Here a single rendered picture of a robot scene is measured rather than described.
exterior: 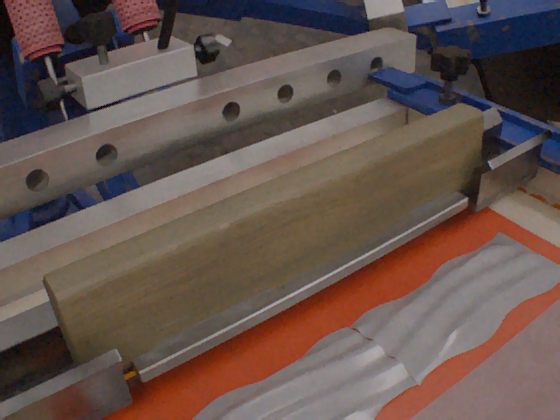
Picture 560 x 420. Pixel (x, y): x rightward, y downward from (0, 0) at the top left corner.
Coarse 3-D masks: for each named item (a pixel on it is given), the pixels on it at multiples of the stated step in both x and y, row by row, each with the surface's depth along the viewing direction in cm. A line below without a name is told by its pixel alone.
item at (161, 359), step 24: (456, 192) 48; (432, 216) 45; (384, 240) 43; (408, 240) 44; (336, 264) 41; (360, 264) 42; (288, 288) 39; (312, 288) 39; (240, 312) 37; (264, 312) 38; (192, 336) 36; (216, 336) 36; (144, 360) 34; (168, 360) 34
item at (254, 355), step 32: (288, 320) 42; (320, 320) 42; (224, 352) 40; (256, 352) 40; (288, 352) 40; (160, 384) 38; (192, 384) 38; (224, 384) 37; (128, 416) 35; (160, 416) 35; (192, 416) 35; (384, 416) 35; (416, 416) 34; (448, 416) 34
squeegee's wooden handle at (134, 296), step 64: (448, 128) 44; (256, 192) 37; (320, 192) 38; (384, 192) 42; (448, 192) 47; (128, 256) 32; (192, 256) 34; (256, 256) 37; (320, 256) 41; (64, 320) 30; (128, 320) 33; (192, 320) 36
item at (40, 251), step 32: (320, 128) 60; (352, 128) 60; (384, 128) 63; (224, 160) 56; (256, 160) 55; (288, 160) 57; (128, 192) 52; (160, 192) 51; (192, 192) 51; (224, 192) 54; (544, 192) 53; (64, 224) 48; (96, 224) 48; (128, 224) 49; (160, 224) 51; (0, 256) 44; (32, 256) 44; (64, 256) 46; (0, 288) 44; (32, 288) 46
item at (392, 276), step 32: (448, 224) 51; (480, 224) 51; (512, 224) 50; (384, 256) 48; (416, 256) 47; (448, 256) 47; (544, 256) 46; (352, 288) 45; (384, 288) 45; (416, 288) 44; (352, 320) 42; (512, 320) 41; (544, 320) 40; (480, 352) 38; (512, 352) 38; (544, 352) 38; (448, 384) 36; (480, 384) 36; (512, 384) 36; (544, 384) 35; (480, 416) 34; (512, 416) 34; (544, 416) 33
